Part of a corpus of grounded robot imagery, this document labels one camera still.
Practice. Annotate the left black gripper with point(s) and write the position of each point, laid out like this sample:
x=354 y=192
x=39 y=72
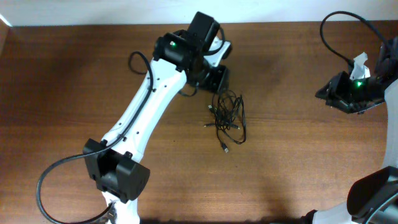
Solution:
x=218 y=78

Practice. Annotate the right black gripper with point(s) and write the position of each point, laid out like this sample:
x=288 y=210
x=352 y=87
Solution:
x=337 y=92

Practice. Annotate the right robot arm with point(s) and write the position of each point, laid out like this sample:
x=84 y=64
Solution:
x=372 y=198

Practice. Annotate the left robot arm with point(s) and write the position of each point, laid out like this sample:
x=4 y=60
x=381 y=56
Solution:
x=190 y=56

